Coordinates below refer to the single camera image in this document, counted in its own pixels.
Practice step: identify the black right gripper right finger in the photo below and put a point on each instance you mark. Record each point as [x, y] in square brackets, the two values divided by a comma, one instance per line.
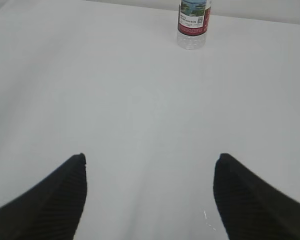
[249, 207]

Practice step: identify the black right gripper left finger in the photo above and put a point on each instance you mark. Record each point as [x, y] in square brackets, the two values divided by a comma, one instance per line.
[52, 209]

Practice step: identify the clear plastic water bottle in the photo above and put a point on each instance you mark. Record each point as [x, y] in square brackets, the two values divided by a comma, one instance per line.
[192, 24]

